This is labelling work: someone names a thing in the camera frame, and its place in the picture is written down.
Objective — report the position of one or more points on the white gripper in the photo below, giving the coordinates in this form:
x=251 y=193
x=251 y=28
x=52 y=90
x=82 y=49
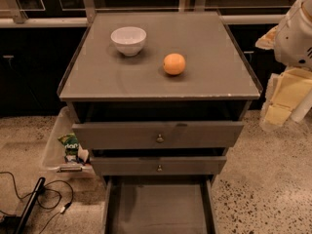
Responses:
x=293 y=39

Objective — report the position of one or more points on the orange fruit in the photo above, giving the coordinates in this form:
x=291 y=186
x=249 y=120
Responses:
x=174 y=64

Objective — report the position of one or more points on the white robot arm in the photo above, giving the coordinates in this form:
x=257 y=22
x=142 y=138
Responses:
x=289 y=95

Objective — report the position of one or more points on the grey drawer cabinet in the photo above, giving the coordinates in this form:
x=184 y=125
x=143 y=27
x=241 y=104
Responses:
x=103 y=85

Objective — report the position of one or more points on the grey top drawer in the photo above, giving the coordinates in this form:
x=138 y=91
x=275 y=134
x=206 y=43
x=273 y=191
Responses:
x=142 y=135

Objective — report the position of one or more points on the grey drawer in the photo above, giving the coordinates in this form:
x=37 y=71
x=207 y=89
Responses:
x=169 y=204
x=142 y=135
x=147 y=166

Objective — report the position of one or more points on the brass top drawer knob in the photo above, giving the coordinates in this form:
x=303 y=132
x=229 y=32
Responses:
x=160 y=138

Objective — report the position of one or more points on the brass drawer knob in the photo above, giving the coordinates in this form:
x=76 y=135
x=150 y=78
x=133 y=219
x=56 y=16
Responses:
x=160 y=138
x=159 y=168

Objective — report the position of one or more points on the brass middle drawer knob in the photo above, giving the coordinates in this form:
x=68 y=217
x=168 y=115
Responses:
x=159 y=168

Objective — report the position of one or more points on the grey bottom drawer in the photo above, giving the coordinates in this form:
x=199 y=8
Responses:
x=169 y=204

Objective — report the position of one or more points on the grey middle drawer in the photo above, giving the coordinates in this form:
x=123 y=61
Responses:
x=147 y=166

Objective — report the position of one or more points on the white ceramic bowl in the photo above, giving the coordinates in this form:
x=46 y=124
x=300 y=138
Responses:
x=129 y=40

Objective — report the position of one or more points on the green snack bag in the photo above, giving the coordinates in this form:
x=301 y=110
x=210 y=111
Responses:
x=71 y=147

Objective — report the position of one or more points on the metal window railing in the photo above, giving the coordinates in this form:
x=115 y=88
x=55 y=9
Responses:
x=59 y=13

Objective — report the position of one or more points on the black bar device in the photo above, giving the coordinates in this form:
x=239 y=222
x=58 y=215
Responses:
x=22 y=220

